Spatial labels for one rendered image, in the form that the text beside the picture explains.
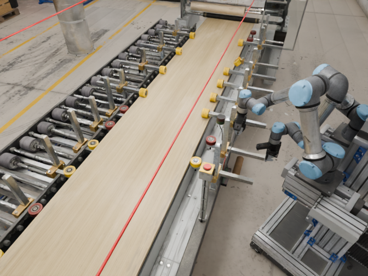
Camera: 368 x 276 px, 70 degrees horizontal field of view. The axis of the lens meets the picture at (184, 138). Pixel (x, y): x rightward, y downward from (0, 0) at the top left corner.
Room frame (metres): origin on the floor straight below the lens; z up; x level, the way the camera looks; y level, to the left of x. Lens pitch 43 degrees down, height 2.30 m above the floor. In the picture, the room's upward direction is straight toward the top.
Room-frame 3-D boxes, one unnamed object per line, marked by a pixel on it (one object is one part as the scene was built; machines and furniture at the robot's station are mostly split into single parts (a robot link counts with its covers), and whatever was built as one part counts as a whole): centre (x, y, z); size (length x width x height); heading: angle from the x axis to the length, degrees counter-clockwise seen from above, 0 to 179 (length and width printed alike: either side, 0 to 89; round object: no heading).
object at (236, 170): (1.93, -0.60, 0.04); 0.30 x 0.08 x 0.08; 160
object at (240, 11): (4.04, -0.68, 1.05); 1.43 x 0.12 x 0.12; 70
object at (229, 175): (1.19, -0.27, 0.84); 0.43 x 0.03 x 0.04; 70
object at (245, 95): (1.44, -0.40, 1.31); 0.09 x 0.08 x 0.11; 34
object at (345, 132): (1.37, -1.19, 1.09); 0.15 x 0.15 x 0.10
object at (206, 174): (0.92, -0.12, 1.18); 0.07 x 0.07 x 0.08; 70
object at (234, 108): (1.64, -0.39, 0.87); 0.03 x 0.03 x 0.48; 70
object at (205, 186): (0.92, -0.12, 0.93); 0.05 x 0.04 x 0.45; 160
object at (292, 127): (1.34, -0.73, 1.12); 0.11 x 0.11 x 0.08; 18
